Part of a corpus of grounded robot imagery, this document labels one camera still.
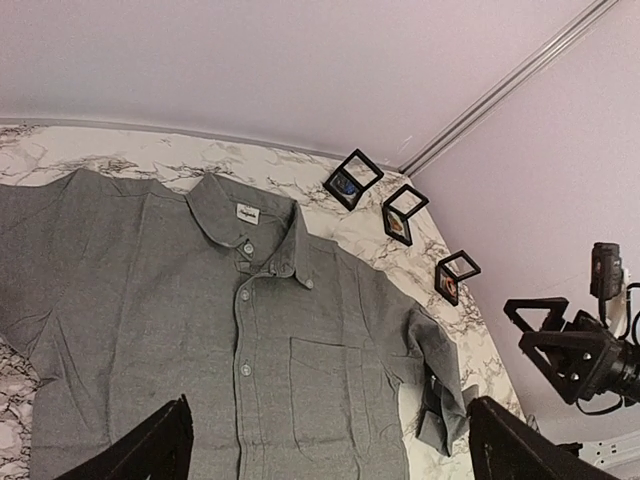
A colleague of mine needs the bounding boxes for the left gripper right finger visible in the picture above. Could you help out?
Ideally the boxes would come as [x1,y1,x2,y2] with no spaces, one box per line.
[467,396,613,480]

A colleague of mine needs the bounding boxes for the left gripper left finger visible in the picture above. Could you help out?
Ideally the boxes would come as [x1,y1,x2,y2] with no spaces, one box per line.
[59,395,194,480]

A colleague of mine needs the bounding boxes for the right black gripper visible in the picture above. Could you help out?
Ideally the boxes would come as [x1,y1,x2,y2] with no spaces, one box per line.
[503,297,626,404]

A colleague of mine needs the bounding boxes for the grey button-up shirt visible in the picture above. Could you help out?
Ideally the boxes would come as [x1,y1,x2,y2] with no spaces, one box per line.
[1,170,467,479]

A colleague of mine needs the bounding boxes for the orange portrait brooch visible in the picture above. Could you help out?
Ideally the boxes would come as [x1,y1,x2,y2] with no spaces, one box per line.
[440,275,457,297]

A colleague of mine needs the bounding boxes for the teal and gold brooch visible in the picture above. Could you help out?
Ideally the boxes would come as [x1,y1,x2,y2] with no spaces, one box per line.
[387,210,405,236]

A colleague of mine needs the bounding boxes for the blue night scene brooch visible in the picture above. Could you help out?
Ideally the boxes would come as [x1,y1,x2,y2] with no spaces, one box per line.
[334,176,359,197]

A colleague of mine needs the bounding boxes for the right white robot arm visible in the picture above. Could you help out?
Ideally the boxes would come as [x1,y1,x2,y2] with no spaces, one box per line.
[504,281,639,417]

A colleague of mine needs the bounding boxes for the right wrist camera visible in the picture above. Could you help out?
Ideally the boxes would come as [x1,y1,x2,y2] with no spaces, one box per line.
[590,242,625,301]

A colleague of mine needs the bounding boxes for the black display frame front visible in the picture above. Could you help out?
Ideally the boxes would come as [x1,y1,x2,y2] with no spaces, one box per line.
[434,250,482,307]

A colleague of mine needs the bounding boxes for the black display frame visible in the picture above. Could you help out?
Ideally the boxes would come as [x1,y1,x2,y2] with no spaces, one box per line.
[323,148,384,211]
[434,250,482,307]
[381,184,430,246]

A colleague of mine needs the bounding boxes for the black display frame middle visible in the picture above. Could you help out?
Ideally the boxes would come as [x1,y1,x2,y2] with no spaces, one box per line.
[381,184,430,246]

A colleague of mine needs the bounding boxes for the black display frame back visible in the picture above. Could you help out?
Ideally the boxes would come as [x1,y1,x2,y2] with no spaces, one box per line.
[323,148,384,211]

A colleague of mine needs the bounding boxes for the right aluminium frame post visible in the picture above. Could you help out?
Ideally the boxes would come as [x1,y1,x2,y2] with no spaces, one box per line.
[397,0,620,178]

